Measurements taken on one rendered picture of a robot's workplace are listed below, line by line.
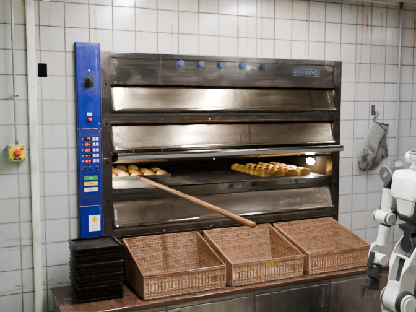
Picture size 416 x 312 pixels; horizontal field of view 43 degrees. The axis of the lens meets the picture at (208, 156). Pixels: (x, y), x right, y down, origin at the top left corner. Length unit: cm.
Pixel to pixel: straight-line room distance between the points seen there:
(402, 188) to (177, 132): 153
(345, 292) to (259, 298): 70
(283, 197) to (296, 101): 75
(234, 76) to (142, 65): 70
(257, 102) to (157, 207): 108
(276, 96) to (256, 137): 35
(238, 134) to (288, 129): 44
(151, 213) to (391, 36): 248
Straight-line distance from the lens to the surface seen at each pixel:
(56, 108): 348
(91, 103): 349
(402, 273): 329
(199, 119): 375
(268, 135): 401
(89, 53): 350
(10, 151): 339
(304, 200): 424
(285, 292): 366
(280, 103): 404
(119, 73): 358
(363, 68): 453
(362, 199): 460
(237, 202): 395
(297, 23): 418
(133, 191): 363
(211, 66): 381
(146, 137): 362
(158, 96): 364
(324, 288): 384
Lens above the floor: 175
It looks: 5 degrees down
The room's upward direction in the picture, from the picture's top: straight up
